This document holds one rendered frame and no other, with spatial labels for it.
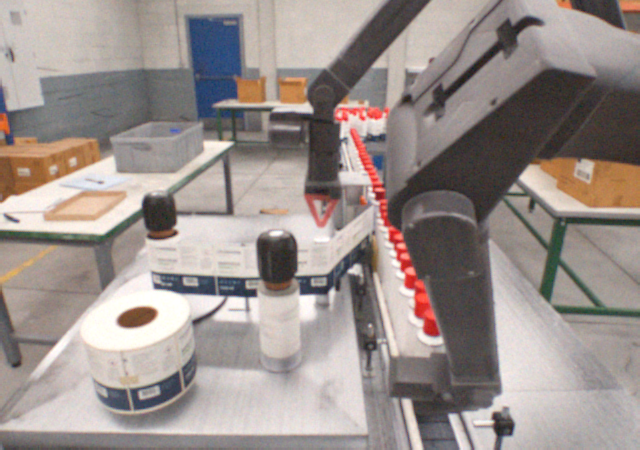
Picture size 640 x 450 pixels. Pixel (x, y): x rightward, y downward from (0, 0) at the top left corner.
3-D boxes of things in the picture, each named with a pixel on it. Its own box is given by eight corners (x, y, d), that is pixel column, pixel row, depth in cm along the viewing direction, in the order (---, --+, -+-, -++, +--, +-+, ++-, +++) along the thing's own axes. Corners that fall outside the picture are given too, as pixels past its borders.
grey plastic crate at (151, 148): (153, 151, 320) (150, 122, 313) (205, 152, 319) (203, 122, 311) (114, 173, 264) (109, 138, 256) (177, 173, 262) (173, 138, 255)
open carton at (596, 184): (535, 186, 245) (547, 121, 232) (621, 186, 245) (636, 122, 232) (571, 209, 209) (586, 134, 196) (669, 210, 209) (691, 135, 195)
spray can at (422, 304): (399, 377, 88) (406, 290, 81) (424, 376, 88) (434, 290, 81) (404, 396, 83) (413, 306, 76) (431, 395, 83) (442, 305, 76)
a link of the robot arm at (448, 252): (493, 207, 21) (467, 74, 27) (379, 222, 23) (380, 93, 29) (505, 415, 52) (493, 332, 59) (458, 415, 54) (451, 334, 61)
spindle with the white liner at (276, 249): (263, 345, 97) (256, 223, 87) (302, 345, 97) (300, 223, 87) (258, 372, 89) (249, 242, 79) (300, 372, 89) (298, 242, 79)
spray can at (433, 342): (406, 395, 83) (415, 306, 76) (432, 394, 83) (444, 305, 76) (413, 417, 78) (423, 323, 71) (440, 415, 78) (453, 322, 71)
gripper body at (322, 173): (304, 195, 75) (305, 153, 73) (305, 178, 85) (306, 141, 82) (341, 196, 75) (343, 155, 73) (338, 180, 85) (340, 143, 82)
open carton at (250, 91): (233, 104, 621) (231, 77, 608) (244, 100, 665) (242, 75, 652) (260, 104, 615) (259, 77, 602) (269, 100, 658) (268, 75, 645)
